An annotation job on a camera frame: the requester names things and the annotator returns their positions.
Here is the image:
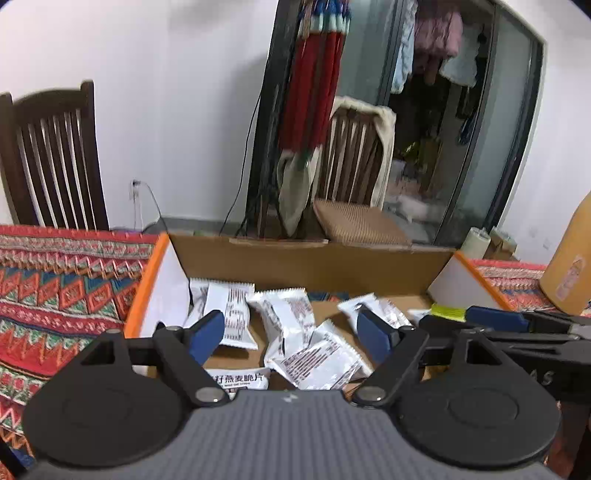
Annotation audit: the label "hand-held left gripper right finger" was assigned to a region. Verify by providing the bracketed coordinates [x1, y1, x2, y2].
[353, 308, 509, 409]

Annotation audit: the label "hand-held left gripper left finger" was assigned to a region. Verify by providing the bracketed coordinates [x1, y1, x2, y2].
[82, 310, 230, 408]

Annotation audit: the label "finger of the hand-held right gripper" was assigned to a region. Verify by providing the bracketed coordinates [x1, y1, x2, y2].
[465, 305, 591, 340]
[418, 316, 509, 343]

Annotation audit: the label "lime green snack packet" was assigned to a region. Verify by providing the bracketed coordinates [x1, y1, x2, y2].
[431, 304, 465, 322]

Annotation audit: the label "pile of white snack packets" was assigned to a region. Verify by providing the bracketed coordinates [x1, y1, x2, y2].
[187, 278, 413, 401]

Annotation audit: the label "orange cardboard box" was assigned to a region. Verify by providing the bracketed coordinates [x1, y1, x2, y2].
[124, 233, 514, 403]

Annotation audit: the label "small cardboard box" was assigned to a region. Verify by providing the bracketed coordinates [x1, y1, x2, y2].
[489, 226, 519, 260]

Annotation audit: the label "yellow thermos jug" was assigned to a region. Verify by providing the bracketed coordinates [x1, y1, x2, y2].
[539, 191, 591, 315]

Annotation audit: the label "woven seat cushion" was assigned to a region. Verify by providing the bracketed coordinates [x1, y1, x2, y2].
[314, 199, 413, 246]

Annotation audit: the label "patterned red tablecloth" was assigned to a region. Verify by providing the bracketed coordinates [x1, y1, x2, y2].
[0, 224, 557, 464]

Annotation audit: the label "cream cloth bag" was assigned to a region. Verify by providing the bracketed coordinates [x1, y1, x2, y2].
[277, 147, 325, 237]

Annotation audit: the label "brown wooden slatted chair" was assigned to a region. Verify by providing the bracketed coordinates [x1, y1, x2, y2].
[314, 97, 413, 246]

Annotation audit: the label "sliding glass door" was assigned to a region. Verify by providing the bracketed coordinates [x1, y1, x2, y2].
[247, 0, 546, 248]

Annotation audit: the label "dark wooden chair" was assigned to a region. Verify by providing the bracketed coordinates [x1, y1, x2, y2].
[0, 80, 110, 232]

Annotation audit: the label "white hanging garment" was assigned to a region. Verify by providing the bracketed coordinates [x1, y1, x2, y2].
[438, 25, 479, 89]

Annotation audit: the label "light blue hanging shirt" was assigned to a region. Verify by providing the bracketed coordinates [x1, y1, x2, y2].
[392, 0, 417, 95]

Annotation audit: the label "pink hanging clothes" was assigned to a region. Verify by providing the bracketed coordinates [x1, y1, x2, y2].
[412, 0, 464, 86]

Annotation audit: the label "white power cable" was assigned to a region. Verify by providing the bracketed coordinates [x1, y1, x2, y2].
[137, 181, 164, 232]

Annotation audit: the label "lamp cable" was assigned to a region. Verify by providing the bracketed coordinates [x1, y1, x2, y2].
[220, 83, 265, 237]

